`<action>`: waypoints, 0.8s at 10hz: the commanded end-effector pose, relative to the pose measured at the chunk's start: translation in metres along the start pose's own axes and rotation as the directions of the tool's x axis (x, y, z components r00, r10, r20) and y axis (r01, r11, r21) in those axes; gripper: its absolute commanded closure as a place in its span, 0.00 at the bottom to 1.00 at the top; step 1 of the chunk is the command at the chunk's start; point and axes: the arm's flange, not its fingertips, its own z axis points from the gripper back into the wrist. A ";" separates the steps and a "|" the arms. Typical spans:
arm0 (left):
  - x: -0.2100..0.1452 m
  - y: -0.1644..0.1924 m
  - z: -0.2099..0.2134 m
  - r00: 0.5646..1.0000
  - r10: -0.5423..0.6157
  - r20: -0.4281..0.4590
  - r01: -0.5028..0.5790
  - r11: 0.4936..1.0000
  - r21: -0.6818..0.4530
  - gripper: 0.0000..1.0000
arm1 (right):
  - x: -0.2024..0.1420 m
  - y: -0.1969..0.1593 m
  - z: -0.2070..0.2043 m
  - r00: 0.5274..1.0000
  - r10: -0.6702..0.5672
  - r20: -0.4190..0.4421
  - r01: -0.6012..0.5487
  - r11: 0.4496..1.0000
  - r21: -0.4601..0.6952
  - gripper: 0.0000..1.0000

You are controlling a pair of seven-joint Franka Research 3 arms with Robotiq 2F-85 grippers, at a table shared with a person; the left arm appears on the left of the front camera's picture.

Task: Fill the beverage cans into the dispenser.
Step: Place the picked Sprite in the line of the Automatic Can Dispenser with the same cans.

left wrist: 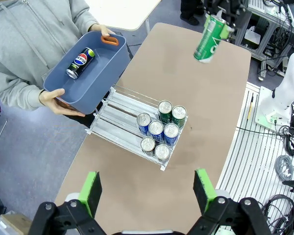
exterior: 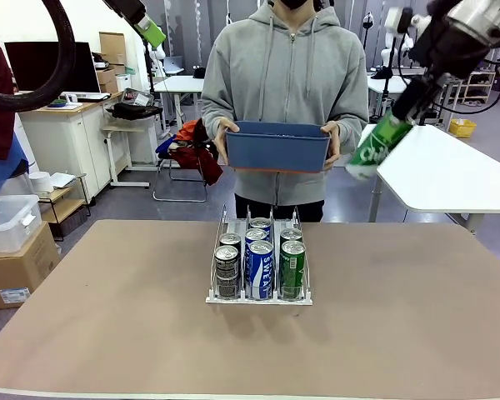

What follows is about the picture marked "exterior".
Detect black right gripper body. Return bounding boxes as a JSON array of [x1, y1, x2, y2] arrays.
[[412, 16, 491, 78]]

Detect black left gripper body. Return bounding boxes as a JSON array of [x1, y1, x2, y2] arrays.
[[102, 0, 145, 17]]

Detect green cider can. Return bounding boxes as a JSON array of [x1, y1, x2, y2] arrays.
[[343, 112, 414, 183], [279, 227, 304, 245], [280, 240, 308, 301]]

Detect blue plastic basket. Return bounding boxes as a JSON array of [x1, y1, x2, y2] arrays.
[[224, 119, 333, 174]]

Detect person's right forearm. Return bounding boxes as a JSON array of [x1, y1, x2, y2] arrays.
[[200, 95, 234, 138]]

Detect person's left forearm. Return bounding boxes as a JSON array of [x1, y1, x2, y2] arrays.
[[331, 97, 370, 162]]

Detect white can dispenser rack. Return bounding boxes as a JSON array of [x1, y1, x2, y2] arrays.
[[204, 203, 317, 307]]

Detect person's left hand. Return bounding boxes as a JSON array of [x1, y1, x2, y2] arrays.
[[320, 119, 343, 172]]

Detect person's right hand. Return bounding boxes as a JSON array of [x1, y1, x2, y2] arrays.
[[213, 117, 241, 168]]

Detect white desk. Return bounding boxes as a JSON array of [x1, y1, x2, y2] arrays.
[[366, 77, 409, 122], [153, 74, 205, 126]]

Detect grey laptop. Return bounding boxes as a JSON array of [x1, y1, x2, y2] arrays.
[[162, 56, 185, 76]]

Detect small cardboard box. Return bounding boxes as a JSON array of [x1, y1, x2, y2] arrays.
[[98, 32, 126, 64], [95, 66, 120, 93]]

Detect wooden shelf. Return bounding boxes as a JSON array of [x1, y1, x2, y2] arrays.
[[457, 70, 497, 105]]

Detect yellow plastic crate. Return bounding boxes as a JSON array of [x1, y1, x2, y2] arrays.
[[448, 118, 478, 138]]

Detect white plastic container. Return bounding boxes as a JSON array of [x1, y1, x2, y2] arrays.
[[114, 72, 134, 93]]

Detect black packaged item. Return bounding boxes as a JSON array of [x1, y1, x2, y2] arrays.
[[122, 87, 155, 108]]

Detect large white table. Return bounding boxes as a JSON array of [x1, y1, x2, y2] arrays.
[[357, 123, 500, 233]]

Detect black bag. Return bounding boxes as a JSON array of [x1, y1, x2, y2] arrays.
[[111, 102, 164, 121]]

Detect white flat device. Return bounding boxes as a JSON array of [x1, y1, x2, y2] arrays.
[[65, 91, 112, 103]]

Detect black monitor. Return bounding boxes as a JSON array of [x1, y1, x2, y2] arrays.
[[3, 41, 102, 93]]

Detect white side table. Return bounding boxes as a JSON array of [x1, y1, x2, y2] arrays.
[[102, 123, 159, 187]]

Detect red orange clothes pile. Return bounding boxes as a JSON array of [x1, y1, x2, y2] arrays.
[[156, 118, 224, 187]]

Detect white cabinet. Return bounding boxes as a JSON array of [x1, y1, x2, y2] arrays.
[[18, 93, 124, 208]]

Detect person in grey hoodie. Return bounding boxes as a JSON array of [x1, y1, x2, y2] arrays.
[[200, 0, 370, 223]]

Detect white booklet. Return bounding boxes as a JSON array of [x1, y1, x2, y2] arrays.
[[51, 172, 77, 188]]

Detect white paper roll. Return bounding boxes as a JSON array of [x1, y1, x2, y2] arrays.
[[27, 171, 54, 195]]

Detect black Pepsi zero can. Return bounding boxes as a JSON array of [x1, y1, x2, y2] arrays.
[[214, 245, 242, 300], [219, 232, 243, 250]]

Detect clear plastic storage box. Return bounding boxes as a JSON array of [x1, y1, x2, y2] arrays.
[[0, 194, 43, 254]]

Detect large cardboard box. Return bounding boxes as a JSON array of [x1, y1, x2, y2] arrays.
[[0, 220, 63, 312]]

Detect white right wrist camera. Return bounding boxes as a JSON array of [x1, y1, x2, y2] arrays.
[[385, 6, 413, 33]]

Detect metal frame chair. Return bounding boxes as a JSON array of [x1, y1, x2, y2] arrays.
[[152, 157, 212, 204]]

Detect small wire shelf rack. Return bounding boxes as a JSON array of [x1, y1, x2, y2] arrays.
[[37, 172, 93, 242]]

